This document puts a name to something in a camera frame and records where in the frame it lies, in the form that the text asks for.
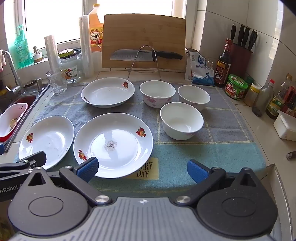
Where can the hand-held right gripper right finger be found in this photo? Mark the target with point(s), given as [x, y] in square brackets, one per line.
[196, 171]

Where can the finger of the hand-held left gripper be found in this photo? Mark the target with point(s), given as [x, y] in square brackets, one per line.
[1, 148]
[34, 160]

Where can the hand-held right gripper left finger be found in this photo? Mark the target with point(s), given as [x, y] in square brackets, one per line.
[89, 168]

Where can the white fruit print plate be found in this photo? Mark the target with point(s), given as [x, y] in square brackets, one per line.
[48, 139]
[120, 139]
[106, 92]

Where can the white red drain basket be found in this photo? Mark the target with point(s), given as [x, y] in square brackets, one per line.
[9, 118]

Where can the grey blue checked dish towel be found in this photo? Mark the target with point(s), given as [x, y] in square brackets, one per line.
[219, 129]

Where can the white pink floral bowl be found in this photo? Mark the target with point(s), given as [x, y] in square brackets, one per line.
[194, 97]
[181, 125]
[157, 97]

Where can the steel sink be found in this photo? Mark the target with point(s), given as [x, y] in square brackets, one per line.
[25, 100]

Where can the metal sink knob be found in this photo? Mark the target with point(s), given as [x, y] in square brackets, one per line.
[38, 83]

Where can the clear drinking glass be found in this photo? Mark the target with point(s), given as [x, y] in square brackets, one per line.
[56, 85]

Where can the metal faucet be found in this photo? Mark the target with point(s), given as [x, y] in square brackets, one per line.
[12, 67]

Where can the pink cloth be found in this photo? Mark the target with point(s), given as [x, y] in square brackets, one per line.
[2, 62]

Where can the green lid sauce jar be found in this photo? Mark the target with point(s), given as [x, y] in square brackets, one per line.
[235, 89]

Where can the yellow lid small jar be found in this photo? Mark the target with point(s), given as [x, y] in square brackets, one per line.
[251, 97]

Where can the clear bottle red cap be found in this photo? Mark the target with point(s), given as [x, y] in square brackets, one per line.
[261, 99]

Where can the white plastic container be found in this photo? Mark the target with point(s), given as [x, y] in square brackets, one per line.
[284, 129]

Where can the small potted plant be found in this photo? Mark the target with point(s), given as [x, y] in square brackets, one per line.
[38, 58]

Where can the glass jar with lid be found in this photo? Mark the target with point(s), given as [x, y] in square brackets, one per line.
[72, 69]

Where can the blue white salt bag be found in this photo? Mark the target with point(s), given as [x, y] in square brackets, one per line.
[201, 71]

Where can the green dish soap bottle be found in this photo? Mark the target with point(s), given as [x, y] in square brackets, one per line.
[23, 51]

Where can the green label oil bottle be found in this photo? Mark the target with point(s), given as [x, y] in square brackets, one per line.
[274, 104]

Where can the dark vinegar bottle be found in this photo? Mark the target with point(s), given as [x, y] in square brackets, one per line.
[223, 71]

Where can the short plastic wrap roll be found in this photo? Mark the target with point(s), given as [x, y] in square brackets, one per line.
[52, 53]

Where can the red seasoning packets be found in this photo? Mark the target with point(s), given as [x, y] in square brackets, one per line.
[290, 97]

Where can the brown knife block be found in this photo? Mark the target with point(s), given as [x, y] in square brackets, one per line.
[240, 60]

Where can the tall plastic wrap roll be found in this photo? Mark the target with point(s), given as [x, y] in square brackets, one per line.
[86, 46]

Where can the orange cooking wine bottle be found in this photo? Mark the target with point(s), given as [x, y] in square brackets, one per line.
[96, 37]

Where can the window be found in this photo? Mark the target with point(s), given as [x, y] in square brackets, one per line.
[57, 18]

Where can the bamboo cutting board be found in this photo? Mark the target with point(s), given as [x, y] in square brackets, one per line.
[143, 32]

